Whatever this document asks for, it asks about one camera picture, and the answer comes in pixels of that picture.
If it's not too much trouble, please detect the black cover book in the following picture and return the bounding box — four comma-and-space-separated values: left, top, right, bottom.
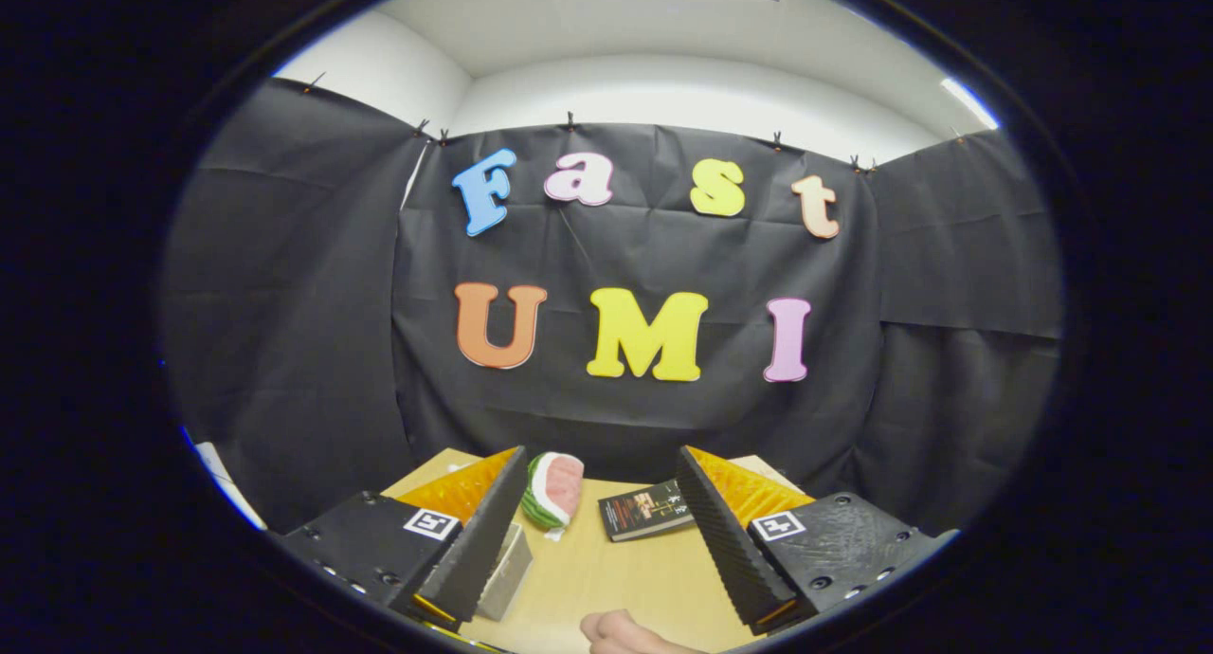
597, 479, 697, 543

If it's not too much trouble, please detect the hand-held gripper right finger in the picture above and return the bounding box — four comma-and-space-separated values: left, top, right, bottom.
675, 445, 958, 638

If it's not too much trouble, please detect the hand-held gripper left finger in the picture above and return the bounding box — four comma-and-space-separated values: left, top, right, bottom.
280, 445, 530, 634

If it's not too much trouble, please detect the white flat panel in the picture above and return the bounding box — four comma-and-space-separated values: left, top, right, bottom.
194, 441, 269, 532

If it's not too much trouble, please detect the watermelon slice plush toy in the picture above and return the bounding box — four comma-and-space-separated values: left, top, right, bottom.
520, 451, 586, 541

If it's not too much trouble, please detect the small ceiling light panel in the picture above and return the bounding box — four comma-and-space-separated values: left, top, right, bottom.
940, 78, 1001, 131

